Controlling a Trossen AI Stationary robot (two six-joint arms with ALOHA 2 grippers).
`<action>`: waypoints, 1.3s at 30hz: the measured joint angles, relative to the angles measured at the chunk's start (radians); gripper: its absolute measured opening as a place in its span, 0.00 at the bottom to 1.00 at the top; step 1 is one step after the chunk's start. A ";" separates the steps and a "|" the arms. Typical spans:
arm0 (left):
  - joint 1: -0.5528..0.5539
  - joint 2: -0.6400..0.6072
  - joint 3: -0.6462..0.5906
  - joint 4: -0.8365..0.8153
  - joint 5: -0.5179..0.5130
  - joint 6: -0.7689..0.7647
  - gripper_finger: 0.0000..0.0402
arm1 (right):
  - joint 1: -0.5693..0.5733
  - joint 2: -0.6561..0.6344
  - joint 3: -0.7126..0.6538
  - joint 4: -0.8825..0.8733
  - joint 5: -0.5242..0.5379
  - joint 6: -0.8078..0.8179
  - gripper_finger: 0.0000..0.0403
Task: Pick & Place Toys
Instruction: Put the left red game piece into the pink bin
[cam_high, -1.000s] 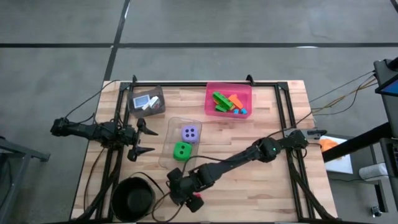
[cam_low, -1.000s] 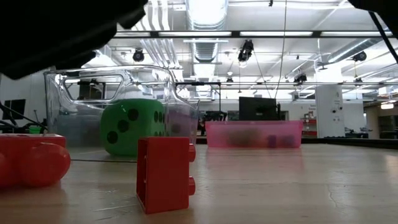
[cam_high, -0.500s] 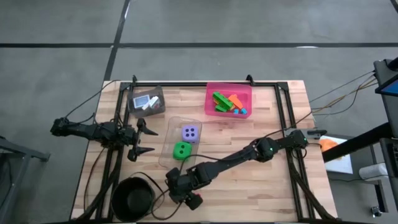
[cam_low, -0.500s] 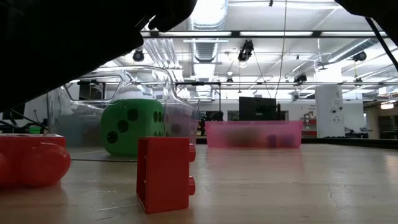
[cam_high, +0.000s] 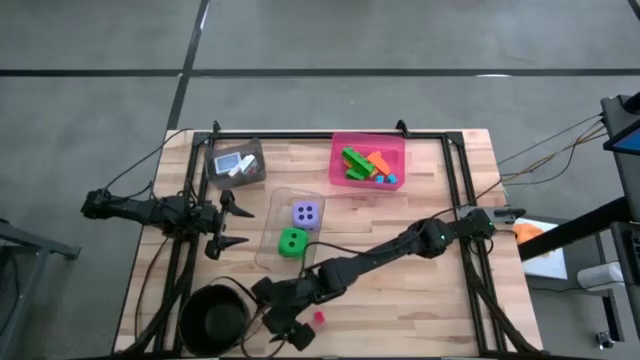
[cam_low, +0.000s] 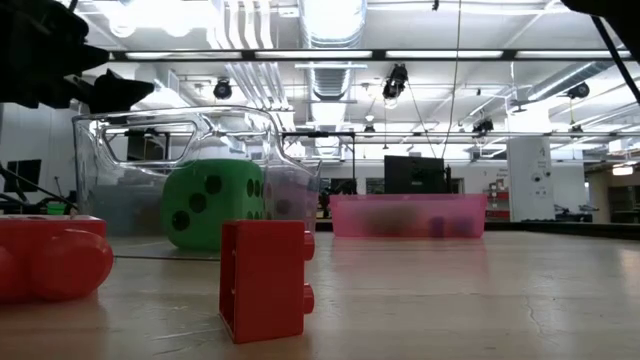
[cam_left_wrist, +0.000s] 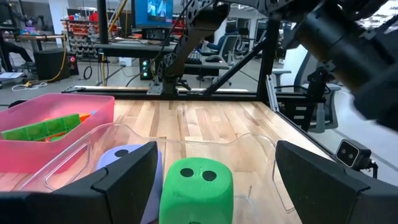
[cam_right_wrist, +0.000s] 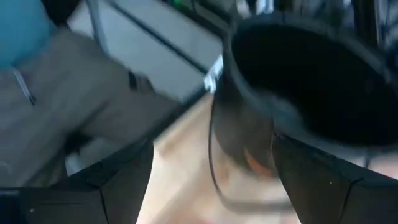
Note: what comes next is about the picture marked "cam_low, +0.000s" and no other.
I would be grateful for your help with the white square pillar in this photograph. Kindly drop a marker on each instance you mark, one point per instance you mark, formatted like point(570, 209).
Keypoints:
point(530, 180)

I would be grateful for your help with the large black monitor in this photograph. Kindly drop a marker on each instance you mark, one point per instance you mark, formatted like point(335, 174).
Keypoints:
point(412, 175)

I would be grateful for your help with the hanging black ceiling camera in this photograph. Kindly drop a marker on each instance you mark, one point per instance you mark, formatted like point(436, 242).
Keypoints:
point(396, 80)

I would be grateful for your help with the small green cup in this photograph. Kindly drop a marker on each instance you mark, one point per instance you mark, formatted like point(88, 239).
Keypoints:
point(56, 209)

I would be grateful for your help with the small red building brick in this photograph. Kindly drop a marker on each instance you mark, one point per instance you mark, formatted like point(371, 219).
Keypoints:
point(262, 285)

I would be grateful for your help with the clear plastic bin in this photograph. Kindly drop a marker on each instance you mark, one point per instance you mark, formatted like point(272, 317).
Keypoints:
point(125, 200)

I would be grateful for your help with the silver ventilation duct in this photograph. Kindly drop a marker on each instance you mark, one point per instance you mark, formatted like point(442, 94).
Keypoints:
point(332, 22)

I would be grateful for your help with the round black ceiling spotlight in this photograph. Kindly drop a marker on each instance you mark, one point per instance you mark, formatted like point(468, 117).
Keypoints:
point(579, 91)
point(222, 90)

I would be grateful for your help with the large red building brick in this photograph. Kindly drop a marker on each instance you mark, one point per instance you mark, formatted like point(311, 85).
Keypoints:
point(50, 260)

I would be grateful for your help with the small black wall monitor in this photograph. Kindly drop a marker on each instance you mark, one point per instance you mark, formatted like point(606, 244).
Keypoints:
point(25, 175)

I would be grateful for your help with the pink plastic bin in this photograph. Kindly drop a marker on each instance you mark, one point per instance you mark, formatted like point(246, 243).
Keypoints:
point(400, 215)

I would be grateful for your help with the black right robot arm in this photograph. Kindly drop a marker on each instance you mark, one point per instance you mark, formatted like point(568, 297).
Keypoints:
point(615, 15)

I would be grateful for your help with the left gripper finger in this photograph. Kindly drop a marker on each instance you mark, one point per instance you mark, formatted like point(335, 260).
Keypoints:
point(92, 57)
point(120, 92)

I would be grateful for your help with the green foam die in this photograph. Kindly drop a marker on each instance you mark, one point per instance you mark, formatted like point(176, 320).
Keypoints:
point(215, 210)

